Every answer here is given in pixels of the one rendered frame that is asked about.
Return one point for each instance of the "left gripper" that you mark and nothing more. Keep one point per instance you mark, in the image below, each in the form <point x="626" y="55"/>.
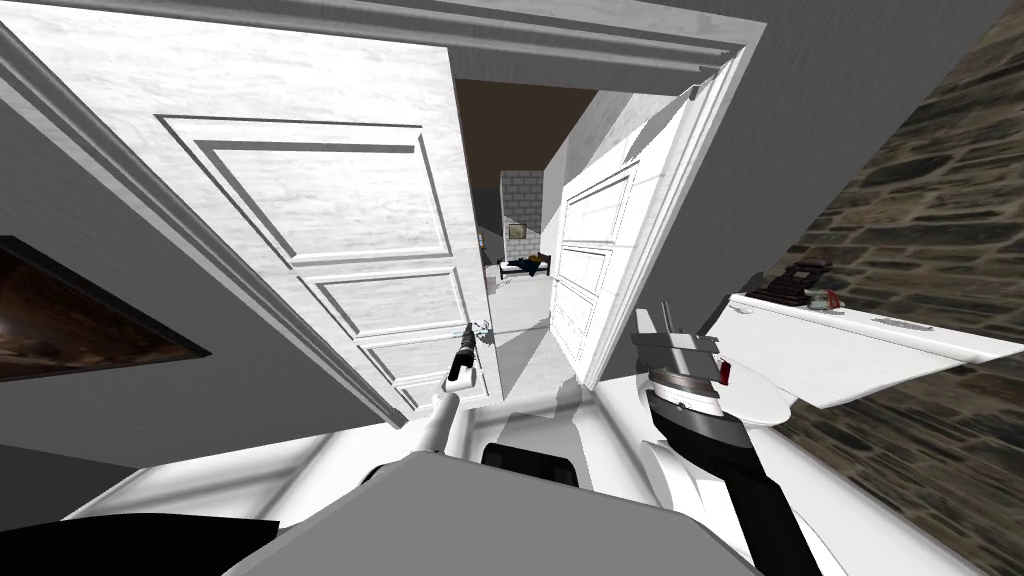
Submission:
<point x="466" y="343"/>

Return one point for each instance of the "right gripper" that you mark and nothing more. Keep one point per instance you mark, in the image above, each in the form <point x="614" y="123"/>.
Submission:
<point x="676" y="352"/>

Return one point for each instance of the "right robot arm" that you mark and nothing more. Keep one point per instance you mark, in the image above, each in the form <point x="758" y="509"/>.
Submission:
<point x="724" y="456"/>

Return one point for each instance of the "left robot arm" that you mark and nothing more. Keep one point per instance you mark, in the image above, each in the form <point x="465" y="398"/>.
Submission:
<point x="436" y="424"/>

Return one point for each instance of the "white panelled door leaf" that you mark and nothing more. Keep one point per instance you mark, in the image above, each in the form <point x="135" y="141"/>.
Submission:
<point x="608" y="240"/>
<point x="320" y="208"/>

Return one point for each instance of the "bed with dark bedding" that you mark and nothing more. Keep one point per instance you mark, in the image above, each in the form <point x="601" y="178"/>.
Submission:
<point x="524" y="266"/>

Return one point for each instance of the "white cabinet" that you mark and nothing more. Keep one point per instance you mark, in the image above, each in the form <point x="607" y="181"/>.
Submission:
<point x="832" y="352"/>

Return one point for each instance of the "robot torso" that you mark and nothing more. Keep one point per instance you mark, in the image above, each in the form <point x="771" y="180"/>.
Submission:
<point x="496" y="528"/>

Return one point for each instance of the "small pale wall picture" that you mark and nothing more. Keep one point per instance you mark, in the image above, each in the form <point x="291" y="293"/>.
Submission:
<point x="517" y="231"/>

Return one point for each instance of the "dark framed wall picture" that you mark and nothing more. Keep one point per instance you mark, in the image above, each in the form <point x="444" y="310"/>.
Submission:
<point x="72" y="320"/>

